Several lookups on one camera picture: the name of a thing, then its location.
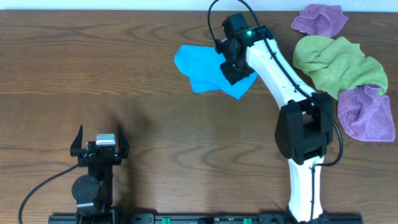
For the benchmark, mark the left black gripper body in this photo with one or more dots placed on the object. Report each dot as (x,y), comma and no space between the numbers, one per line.
(88,160)

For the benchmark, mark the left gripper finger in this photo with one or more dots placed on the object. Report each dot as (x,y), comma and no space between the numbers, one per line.
(123,144)
(77,142)

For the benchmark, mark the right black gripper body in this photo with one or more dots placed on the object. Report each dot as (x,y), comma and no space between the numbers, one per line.
(236,70)

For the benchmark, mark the blue microfibre cloth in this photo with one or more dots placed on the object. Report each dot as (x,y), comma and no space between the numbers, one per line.
(202,66)

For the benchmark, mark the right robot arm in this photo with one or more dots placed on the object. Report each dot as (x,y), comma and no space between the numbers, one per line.
(303,131)

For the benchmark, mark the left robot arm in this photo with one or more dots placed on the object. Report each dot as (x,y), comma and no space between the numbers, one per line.
(93,192)

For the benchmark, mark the green microfibre cloth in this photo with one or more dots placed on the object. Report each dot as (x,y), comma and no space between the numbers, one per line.
(337,65)

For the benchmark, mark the purple cloth at top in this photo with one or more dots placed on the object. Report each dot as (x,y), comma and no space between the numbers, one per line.
(320,19)

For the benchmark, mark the purple cloth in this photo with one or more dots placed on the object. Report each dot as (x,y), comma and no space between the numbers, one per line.
(365,115)
(320,19)

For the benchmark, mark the purple cloth at right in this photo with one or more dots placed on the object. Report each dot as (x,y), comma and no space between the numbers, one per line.
(365,115)

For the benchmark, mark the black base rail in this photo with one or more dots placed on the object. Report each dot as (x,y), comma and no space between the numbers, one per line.
(119,217)

